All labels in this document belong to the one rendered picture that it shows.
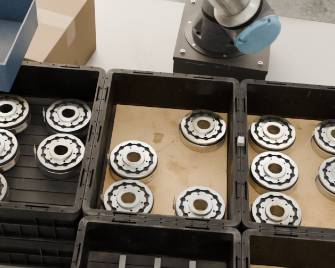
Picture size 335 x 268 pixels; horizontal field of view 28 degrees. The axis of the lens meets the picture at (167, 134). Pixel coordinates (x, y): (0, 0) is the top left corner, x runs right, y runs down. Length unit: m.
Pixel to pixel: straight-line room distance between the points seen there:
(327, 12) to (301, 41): 1.32
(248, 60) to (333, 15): 1.59
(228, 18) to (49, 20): 0.45
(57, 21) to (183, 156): 0.48
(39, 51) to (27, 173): 0.31
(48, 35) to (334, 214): 0.79
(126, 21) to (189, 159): 0.66
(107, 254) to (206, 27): 0.69
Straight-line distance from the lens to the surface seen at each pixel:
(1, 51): 1.37
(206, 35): 1.75
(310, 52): 1.97
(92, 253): 1.33
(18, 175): 1.45
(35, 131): 1.53
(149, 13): 2.03
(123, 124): 1.53
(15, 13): 1.42
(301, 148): 1.53
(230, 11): 1.51
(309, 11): 3.30
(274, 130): 1.53
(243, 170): 1.34
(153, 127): 1.52
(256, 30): 1.54
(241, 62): 1.75
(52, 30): 1.67
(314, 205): 1.44
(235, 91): 1.48
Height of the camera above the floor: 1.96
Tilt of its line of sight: 49 degrees down
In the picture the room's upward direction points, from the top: 4 degrees clockwise
